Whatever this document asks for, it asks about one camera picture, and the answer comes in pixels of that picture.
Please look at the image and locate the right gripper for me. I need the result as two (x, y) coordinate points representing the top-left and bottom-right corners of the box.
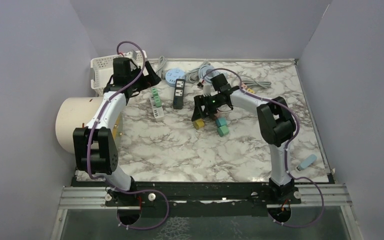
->
(191, 92), (223, 122)

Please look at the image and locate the blue round power socket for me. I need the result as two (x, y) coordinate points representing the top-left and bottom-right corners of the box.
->
(164, 68), (185, 88)

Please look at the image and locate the black power strip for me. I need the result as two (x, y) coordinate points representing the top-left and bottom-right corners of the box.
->
(172, 78), (186, 110)

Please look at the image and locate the white power strip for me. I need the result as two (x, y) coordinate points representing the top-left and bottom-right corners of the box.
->
(149, 88), (165, 121)

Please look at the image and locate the yellow plug adapter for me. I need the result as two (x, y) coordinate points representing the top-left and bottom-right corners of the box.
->
(192, 119), (205, 130)
(246, 88), (256, 94)

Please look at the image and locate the green plug adapter white strip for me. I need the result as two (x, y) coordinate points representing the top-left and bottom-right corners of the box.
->
(151, 88), (159, 99)

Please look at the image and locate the teal plug adapter round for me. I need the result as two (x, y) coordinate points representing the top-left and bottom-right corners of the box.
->
(215, 117), (227, 128)

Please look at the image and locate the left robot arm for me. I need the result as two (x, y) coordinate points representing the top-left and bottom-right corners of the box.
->
(72, 56), (161, 206)

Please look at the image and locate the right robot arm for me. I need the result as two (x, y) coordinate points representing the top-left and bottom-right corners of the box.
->
(191, 74), (297, 204)

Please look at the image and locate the white plastic basket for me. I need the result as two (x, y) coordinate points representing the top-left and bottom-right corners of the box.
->
(90, 51), (148, 97)

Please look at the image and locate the cream cylinder container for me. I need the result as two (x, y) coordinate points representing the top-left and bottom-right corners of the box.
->
(55, 96), (124, 156)

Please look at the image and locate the light blue small device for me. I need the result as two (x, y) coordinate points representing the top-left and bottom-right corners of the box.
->
(296, 154), (318, 171)

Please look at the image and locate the grey cable left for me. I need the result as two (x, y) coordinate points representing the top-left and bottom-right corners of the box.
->
(155, 56), (168, 79)

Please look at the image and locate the grey cable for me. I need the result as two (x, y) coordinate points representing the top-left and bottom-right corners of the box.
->
(183, 61), (213, 84)
(155, 56), (168, 79)
(238, 74), (272, 91)

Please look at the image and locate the grey cable centre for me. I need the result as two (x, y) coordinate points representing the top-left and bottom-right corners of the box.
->
(183, 61), (213, 84)

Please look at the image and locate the coiled blue cable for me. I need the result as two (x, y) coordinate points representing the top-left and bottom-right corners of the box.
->
(196, 64), (223, 84)

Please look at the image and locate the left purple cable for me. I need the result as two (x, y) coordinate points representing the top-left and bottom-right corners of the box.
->
(85, 40), (170, 232)

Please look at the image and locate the grey cable right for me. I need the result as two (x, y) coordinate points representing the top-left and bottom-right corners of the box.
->
(238, 74), (272, 91)

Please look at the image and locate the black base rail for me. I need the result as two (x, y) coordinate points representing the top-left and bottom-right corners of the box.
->
(71, 177), (302, 220)

